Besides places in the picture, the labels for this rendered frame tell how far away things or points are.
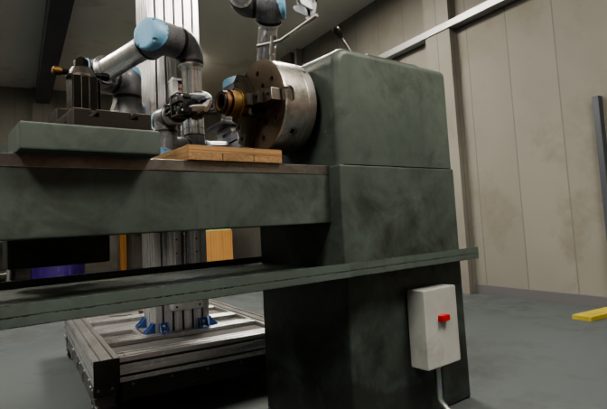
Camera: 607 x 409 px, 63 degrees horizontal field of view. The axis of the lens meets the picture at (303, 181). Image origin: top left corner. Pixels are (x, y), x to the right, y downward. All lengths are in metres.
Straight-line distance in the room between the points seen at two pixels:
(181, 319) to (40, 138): 1.43
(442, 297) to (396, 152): 0.52
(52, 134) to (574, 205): 3.51
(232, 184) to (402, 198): 0.65
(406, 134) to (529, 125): 2.50
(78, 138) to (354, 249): 0.87
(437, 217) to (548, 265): 2.35
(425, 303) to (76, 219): 1.10
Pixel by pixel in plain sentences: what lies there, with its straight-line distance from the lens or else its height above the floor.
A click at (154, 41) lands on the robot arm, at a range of 1.83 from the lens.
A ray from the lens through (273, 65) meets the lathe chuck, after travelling 1.64.
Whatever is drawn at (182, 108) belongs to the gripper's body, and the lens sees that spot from 1.61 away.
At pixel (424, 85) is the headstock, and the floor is 1.18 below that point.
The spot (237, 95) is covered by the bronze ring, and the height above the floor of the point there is 1.10.
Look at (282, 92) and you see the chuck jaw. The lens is 1.58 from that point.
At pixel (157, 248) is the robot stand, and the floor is 0.60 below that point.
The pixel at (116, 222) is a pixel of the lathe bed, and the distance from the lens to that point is 1.26.
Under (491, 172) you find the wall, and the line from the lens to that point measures 4.44.
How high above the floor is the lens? 0.69
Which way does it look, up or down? 5 degrees up
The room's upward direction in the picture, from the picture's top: 3 degrees counter-clockwise
